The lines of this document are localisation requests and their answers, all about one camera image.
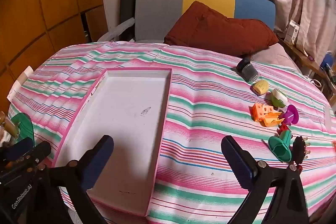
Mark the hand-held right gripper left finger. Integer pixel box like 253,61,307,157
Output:
49,135,114,224

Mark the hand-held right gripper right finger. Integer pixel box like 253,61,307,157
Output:
221,135,314,224

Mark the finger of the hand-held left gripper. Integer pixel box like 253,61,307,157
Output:
16,140,52,172
0,136,35,164

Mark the pink and white tray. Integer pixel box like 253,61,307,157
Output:
53,67,173,216

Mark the yellow-orange plastic toy piece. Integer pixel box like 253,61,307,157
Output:
262,112,282,127

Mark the orange cheese toy block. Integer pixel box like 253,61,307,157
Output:
251,103,273,122

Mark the purple toy cup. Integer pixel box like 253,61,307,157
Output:
280,105,299,125

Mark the green and white plastic case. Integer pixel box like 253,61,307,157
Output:
271,88,288,108

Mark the yellow oval embossed block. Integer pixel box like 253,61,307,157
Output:
253,80,269,95

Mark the green round disc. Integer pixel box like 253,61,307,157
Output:
12,113,35,148

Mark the striped pink green blanket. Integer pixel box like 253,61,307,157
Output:
7,42,336,224

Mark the white paper tag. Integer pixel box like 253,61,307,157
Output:
8,66,33,103

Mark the black lid clear jar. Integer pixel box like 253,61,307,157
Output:
236,57,259,83

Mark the beige bed sheet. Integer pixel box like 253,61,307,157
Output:
249,43,303,73

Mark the blue object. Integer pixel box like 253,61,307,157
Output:
320,51,335,70

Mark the red-brown pillow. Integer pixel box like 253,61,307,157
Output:
164,1,279,57

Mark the small white carton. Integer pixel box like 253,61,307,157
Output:
285,20,300,45

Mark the wooden wardrobe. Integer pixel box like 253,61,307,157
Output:
0,0,109,109

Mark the white bed frame tube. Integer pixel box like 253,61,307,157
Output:
98,17,135,42

